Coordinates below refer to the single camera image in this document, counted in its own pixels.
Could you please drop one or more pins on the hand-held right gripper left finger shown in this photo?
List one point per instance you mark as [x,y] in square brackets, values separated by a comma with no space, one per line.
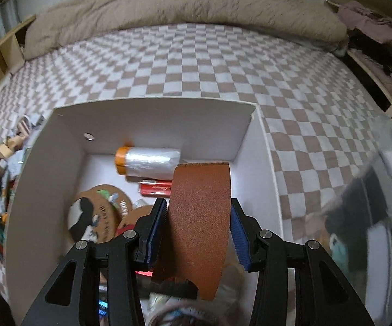
[157,231]

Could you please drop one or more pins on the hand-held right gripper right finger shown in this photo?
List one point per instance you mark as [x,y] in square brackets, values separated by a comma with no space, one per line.
[238,237]

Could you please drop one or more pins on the brown leather piece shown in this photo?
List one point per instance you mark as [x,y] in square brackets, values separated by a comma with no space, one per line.
[196,217]

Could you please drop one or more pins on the white cardboard box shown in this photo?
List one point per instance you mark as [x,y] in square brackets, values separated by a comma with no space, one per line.
[46,176]

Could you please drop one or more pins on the clear plastic container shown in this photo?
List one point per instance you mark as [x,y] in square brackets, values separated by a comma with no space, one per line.
[386,210]

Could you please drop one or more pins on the small red box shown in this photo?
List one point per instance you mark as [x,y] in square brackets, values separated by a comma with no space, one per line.
[153,188]

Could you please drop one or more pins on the printed round cork coaster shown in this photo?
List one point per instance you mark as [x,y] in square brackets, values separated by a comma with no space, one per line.
[97,210]

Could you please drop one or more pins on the plastic film roll orange tape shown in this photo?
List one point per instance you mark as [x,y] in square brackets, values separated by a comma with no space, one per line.
[148,161]

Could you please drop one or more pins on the beige fluffy blanket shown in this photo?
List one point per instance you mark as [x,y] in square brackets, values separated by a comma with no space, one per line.
[182,10]

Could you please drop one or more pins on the dark clothes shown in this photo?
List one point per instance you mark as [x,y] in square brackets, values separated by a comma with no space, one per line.
[372,57]

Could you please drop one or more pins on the pink clothes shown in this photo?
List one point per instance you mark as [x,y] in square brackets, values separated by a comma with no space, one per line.
[369,20]

